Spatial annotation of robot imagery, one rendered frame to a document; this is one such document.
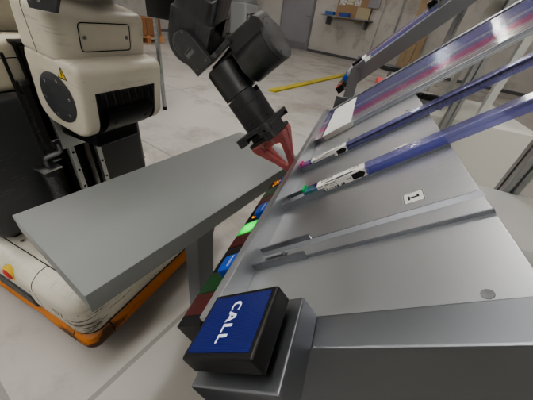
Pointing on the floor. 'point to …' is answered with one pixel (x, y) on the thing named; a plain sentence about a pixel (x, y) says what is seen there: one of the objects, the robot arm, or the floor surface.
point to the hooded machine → (239, 9)
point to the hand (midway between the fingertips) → (290, 167)
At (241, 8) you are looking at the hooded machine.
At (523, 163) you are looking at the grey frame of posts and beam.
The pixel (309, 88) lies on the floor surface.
